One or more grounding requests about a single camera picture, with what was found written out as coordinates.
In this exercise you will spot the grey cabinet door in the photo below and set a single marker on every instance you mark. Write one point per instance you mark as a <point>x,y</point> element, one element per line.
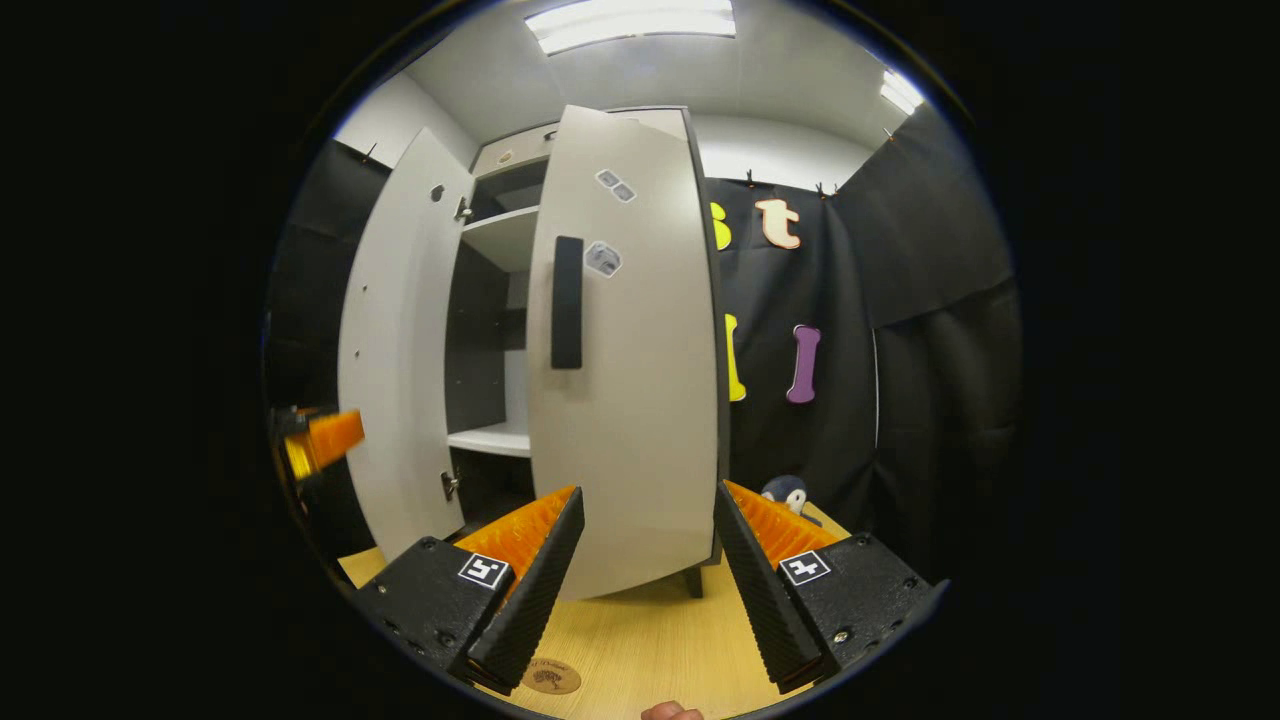
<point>640,420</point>
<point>400,350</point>

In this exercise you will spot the long ceiling light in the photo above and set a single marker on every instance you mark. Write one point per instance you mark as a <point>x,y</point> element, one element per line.
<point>630,25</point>

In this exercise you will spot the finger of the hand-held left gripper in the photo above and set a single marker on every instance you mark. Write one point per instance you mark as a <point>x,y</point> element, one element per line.
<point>335,438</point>

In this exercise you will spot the grey cabinet shelf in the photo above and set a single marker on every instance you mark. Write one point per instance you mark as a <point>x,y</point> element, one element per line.
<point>505,235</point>
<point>495,438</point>

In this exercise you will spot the grey cabinet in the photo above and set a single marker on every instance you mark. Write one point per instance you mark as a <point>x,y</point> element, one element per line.
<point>490,340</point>

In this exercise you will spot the round brown coaster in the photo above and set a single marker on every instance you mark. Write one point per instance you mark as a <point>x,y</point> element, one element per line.
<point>552,678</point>

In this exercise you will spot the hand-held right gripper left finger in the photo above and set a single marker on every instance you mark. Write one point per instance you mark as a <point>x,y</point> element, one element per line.
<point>535,590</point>

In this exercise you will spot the small ceiling light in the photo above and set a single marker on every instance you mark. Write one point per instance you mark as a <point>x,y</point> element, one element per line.
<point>902,92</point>

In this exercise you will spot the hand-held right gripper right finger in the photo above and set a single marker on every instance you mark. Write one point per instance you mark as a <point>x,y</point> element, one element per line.
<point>760,590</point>

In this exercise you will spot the metal door hinge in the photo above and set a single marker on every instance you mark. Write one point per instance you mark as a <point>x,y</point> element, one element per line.
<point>450,485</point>
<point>463,208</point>

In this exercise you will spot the black backdrop cloth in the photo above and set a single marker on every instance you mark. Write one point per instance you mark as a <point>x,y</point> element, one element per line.
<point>310,300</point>
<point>900,400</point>

